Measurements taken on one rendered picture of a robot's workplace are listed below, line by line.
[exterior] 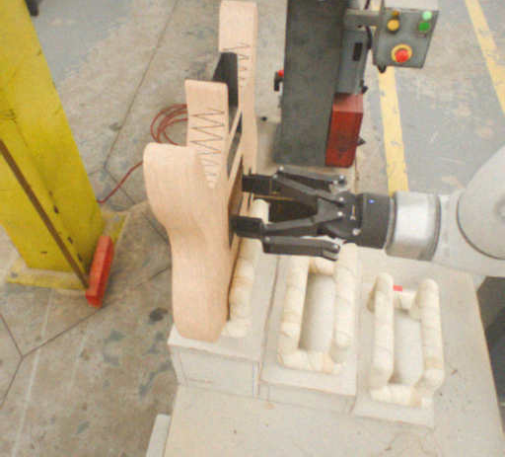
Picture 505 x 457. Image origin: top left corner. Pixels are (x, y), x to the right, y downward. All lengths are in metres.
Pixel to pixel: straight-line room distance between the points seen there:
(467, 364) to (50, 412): 1.48
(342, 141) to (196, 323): 1.53
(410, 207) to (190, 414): 0.54
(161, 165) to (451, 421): 0.74
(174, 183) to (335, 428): 0.62
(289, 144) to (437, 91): 1.40
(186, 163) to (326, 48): 1.45
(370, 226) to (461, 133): 2.38
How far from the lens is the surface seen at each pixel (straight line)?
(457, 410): 1.01
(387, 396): 0.93
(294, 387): 0.87
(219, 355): 0.80
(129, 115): 2.97
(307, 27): 1.79
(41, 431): 2.04
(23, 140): 1.71
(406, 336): 1.03
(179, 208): 0.45
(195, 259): 0.56
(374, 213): 0.65
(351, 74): 1.93
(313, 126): 2.04
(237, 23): 0.67
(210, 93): 0.53
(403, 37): 1.63
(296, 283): 0.82
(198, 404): 0.95
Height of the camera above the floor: 1.83
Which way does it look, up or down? 49 degrees down
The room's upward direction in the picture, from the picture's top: straight up
